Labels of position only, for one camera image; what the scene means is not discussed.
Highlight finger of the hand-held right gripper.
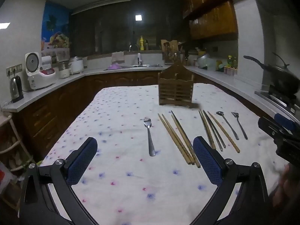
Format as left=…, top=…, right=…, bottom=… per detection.
left=275, top=113, right=300, bottom=135
left=258, top=117, right=285, bottom=141

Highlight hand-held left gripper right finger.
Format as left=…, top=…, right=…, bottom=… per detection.
left=189, top=136, right=270, bottom=225

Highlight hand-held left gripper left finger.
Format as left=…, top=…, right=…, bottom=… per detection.
left=19, top=136, right=105, bottom=225

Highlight steel chopstick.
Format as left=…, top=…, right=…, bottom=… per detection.
left=198, top=110, right=216, bottom=150
left=171, top=111, right=194, bottom=150
left=204, top=111, right=227, bottom=149
left=202, top=110, right=224, bottom=152

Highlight wooden chopstick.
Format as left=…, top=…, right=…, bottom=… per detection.
left=158, top=114, right=190, bottom=165
left=207, top=111, right=241, bottom=153
left=172, top=115, right=201, bottom=168
left=162, top=114, right=195, bottom=164

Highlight small steel fork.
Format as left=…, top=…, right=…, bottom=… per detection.
left=231, top=112, right=248, bottom=140

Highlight small steel spoon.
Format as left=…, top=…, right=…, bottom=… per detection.
left=216, top=111, right=239, bottom=140

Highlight wooden utensil holder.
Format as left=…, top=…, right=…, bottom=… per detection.
left=158, top=60, right=195, bottom=109

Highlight dish drying rack with utensils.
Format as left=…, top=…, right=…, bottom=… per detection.
left=161, top=39, right=181, bottom=65

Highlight person's right hand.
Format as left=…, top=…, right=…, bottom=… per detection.
left=272, top=163, right=300, bottom=208

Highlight gas stove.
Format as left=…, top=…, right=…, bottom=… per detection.
left=254, top=84, right=300, bottom=122

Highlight black wok with lid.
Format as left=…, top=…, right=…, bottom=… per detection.
left=243, top=52, right=300, bottom=96

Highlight floral white tablecloth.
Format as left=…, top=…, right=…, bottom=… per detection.
left=39, top=83, right=291, bottom=225

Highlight white kitchen countertop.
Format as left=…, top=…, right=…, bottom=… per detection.
left=1, top=52, right=300, bottom=122

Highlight row of spice jars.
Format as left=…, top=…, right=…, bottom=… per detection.
left=223, top=66, right=238, bottom=76

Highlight green bottle with yellow cap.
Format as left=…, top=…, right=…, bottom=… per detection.
left=227, top=55, right=238, bottom=68

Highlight wooden lower cabinets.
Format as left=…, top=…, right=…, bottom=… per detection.
left=12, top=69, right=260, bottom=162

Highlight wooden cabinets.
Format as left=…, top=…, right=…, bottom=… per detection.
left=12, top=69, right=260, bottom=162
left=179, top=0, right=244, bottom=40

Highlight steel basin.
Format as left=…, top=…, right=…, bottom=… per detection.
left=196, top=53, right=211, bottom=69

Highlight white cooker with steel lid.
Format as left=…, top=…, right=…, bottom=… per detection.
left=69, top=56, right=84, bottom=75

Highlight white and red rice cooker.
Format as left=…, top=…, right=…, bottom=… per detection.
left=25, top=52, right=57, bottom=91

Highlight steel electric kettle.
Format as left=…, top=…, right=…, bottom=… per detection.
left=9, top=76, right=24, bottom=103

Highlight steel kitchen sink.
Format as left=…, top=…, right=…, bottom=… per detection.
left=104, top=64, right=164, bottom=70

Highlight wooden upper cabinets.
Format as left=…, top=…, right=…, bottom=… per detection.
left=179, top=0, right=244, bottom=40

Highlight dark kitchen window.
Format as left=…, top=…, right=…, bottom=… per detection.
left=70, top=0, right=185, bottom=57

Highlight wall power socket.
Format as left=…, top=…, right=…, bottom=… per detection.
left=6, top=64, right=23, bottom=77

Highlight fruit and beach wall poster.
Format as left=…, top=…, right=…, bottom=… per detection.
left=42, top=1, right=71, bottom=57

